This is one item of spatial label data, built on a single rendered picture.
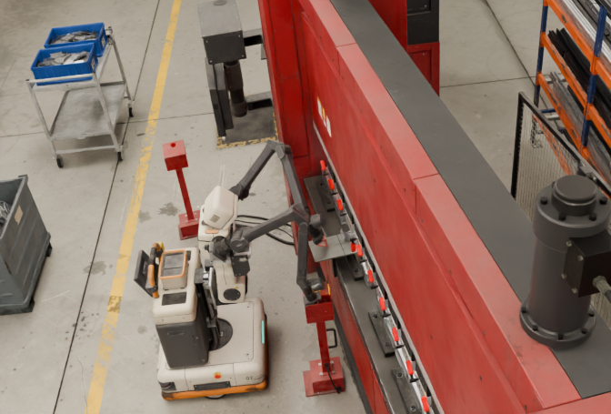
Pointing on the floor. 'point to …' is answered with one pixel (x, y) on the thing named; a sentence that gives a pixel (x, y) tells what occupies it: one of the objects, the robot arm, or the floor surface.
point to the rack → (571, 74)
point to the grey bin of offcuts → (20, 246)
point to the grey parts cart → (85, 106)
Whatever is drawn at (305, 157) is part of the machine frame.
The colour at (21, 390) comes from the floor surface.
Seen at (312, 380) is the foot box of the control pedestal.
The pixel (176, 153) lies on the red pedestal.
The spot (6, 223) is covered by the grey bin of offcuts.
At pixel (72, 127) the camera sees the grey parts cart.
